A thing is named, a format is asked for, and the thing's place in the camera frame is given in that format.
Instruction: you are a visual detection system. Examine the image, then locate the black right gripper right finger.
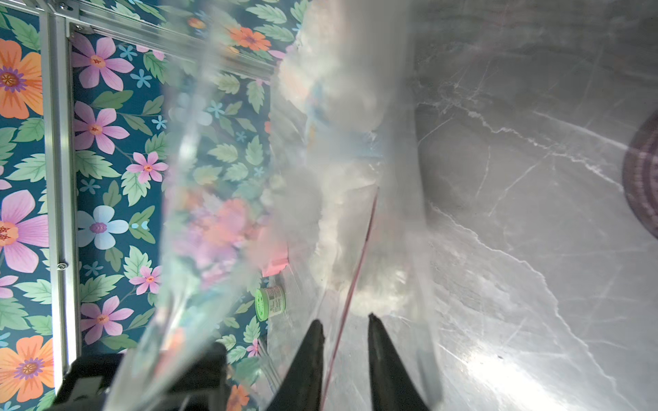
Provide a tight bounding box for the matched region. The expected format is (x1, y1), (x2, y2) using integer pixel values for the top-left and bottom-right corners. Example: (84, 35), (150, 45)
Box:
(368, 313), (429, 411)

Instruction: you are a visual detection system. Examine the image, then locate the purple protractor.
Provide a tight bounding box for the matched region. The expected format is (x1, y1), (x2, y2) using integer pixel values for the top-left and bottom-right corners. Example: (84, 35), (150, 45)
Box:
(622, 111), (657, 237)

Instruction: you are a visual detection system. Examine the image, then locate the white teddy bear blue shirt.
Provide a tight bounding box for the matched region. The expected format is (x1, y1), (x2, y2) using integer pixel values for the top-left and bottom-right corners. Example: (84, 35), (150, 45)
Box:
(277, 1), (412, 292)

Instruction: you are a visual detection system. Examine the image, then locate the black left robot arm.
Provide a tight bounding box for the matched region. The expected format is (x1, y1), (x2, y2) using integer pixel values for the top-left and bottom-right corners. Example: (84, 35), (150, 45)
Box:
(48, 342), (231, 410)

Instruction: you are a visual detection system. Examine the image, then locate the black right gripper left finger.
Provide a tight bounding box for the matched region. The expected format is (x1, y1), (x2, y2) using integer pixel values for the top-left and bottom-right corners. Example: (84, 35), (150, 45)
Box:
(267, 320), (325, 411)

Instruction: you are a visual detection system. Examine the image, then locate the pink alarm clock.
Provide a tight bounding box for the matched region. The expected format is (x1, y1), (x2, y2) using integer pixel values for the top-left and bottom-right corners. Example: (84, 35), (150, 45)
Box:
(254, 225), (290, 324)

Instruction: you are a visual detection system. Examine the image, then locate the clear ruler set bag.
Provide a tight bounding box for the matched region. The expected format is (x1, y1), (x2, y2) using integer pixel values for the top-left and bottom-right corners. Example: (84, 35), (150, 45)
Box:
(129, 1), (443, 410)

